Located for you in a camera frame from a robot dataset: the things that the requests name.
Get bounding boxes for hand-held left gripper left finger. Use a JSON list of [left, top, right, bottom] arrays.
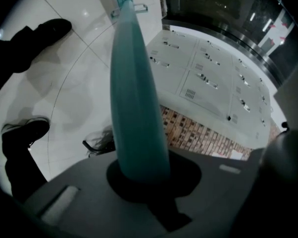
[[24, 154, 169, 238]]

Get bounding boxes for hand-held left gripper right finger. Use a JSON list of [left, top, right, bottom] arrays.
[[168, 146, 266, 238]]

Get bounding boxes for teal mop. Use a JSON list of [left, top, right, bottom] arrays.
[[110, 0, 171, 184]]

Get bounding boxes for person's right leg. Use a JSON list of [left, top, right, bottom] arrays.
[[1, 132, 50, 203]]

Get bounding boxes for person's right black shoe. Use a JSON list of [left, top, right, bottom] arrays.
[[1, 119, 50, 150]]

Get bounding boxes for person's black shoe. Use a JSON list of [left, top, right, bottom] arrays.
[[31, 18, 73, 47], [1, 119, 50, 150]]

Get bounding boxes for grey metal locker cabinet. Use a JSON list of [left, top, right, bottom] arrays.
[[144, 29, 273, 150]]

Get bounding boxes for person's left black shoe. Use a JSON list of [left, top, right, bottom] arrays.
[[31, 18, 73, 47]]

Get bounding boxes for black hanging cable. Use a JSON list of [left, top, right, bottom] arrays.
[[82, 139, 115, 156]]

